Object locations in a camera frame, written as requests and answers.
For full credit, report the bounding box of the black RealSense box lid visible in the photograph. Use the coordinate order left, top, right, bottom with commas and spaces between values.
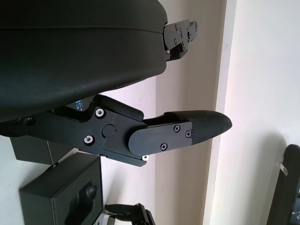
10, 99, 94, 166

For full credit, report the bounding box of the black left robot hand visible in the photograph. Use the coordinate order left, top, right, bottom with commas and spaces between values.
0, 0, 233, 167

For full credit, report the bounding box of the small silver RealSense camera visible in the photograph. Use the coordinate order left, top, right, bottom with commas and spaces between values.
95, 210, 117, 225

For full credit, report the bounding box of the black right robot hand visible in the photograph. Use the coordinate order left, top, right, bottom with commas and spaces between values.
104, 203, 155, 225

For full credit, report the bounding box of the black box base with insert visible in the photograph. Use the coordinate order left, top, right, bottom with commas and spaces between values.
19, 154, 104, 225

